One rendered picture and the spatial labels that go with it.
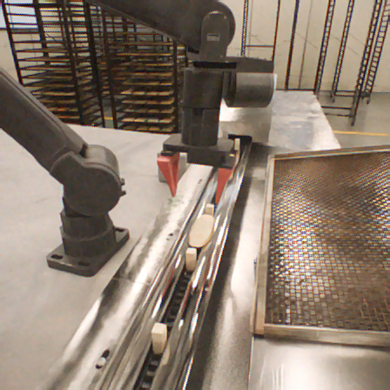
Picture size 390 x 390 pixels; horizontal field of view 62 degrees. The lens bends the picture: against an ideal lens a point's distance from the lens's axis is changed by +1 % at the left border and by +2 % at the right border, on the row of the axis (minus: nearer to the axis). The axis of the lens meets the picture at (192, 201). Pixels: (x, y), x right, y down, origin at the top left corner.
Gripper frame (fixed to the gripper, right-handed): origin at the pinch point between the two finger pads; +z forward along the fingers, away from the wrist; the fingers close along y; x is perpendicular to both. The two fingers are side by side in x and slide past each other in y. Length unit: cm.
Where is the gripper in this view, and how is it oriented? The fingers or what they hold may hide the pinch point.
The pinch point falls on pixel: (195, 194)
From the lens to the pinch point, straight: 54.4
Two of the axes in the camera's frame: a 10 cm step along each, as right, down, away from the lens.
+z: -0.5, 8.9, 4.5
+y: -9.7, -1.5, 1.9
